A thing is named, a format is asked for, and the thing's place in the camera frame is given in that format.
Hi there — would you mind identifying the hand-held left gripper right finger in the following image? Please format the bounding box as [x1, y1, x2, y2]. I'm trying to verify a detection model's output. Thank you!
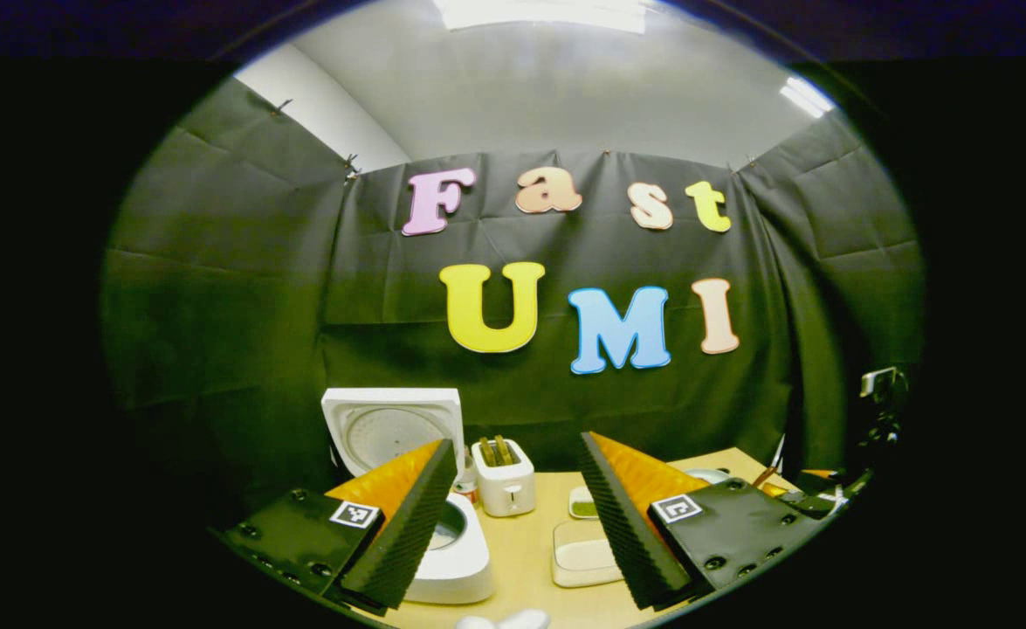
[578, 431, 819, 611]

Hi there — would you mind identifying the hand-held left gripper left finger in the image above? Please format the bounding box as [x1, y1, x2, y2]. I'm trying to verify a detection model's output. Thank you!
[216, 439, 459, 611]

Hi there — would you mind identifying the white rice cooker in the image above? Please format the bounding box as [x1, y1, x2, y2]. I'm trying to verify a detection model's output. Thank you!
[321, 387, 495, 605]

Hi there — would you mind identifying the cream cutting board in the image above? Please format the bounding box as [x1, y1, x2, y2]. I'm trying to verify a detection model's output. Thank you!
[552, 522, 625, 589]

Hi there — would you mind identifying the white toaster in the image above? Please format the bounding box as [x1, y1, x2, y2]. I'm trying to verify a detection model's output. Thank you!
[472, 437, 538, 518]

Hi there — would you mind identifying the black backdrop cloth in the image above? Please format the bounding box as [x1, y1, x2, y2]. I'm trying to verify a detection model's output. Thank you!
[100, 77, 926, 525]

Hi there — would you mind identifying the large ceiling light panel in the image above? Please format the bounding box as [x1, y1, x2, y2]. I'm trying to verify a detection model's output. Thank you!
[432, 0, 655, 35]

